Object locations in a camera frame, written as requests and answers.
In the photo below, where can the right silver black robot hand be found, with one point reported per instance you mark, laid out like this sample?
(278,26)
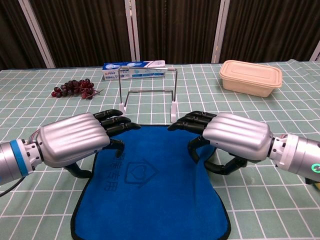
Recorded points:
(237,137)

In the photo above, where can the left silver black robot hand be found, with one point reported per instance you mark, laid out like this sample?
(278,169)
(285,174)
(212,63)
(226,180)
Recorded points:
(72,137)

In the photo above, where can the blue microfiber towel black trim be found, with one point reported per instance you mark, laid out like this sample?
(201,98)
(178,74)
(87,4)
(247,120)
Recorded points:
(150,200)

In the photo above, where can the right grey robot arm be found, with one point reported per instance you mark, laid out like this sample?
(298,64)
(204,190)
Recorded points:
(300,155)

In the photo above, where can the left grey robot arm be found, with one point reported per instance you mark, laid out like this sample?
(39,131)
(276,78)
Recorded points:
(12,160)

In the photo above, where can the green white checked tablecloth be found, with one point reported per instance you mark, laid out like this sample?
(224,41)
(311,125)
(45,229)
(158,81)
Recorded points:
(37,105)

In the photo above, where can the dark red grape bunch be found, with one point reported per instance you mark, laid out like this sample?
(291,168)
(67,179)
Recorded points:
(72,86)

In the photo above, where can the beige lidded food container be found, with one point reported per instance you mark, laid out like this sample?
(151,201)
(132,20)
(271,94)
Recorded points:
(250,80)

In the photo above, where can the blue white toothpaste box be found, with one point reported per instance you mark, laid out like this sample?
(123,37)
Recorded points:
(135,74)

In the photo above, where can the yellow sponge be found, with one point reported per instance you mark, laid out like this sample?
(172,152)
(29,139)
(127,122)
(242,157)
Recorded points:
(317,185)

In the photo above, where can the dark folding screen panel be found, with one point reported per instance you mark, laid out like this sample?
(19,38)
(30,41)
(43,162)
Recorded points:
(175,30)
(82,30)
(10,30)
(270,25)

